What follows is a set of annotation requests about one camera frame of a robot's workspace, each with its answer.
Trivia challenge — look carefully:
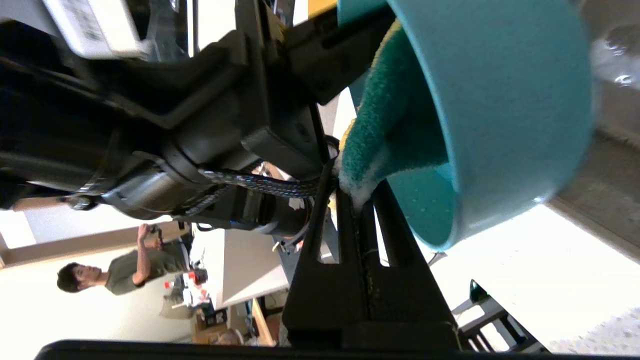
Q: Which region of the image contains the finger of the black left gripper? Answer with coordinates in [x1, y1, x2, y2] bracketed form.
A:
[285, 7, 398, 106]

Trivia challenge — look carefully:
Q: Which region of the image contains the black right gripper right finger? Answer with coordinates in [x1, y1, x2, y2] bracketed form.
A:
[361, 179, 461, 349]

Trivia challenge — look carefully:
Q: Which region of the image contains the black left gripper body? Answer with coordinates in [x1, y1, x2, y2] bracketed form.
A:
[100, 0, 326, 178]

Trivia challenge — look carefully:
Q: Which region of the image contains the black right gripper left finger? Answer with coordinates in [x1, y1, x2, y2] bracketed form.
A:
[282, 160, 373, 349]

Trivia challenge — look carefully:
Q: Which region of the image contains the green and yellow sponge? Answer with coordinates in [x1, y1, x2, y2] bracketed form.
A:
[339, 20, 451, 211]

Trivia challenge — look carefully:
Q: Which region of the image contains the blue plastic bowl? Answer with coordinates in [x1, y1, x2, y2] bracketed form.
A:
[337, 0, 596, 253]

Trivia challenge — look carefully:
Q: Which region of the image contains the white table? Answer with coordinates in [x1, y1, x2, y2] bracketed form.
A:
[192, 227, 291, 308]

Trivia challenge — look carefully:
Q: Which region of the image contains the person in olive shirt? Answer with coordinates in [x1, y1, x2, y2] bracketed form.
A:
[56, 224, 193, 297]

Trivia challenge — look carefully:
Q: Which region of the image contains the black frame machine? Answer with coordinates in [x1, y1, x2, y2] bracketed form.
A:
[452, 280, 551, 353]

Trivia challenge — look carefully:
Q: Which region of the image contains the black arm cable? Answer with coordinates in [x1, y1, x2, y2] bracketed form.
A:
[172, 135, 342, 221]

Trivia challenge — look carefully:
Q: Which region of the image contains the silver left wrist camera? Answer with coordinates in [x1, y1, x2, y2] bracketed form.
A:
[42, 0, 151, 60]

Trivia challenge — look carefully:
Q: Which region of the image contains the light wood wall beam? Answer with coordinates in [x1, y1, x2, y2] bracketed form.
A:
[0, 222, 186, 271]

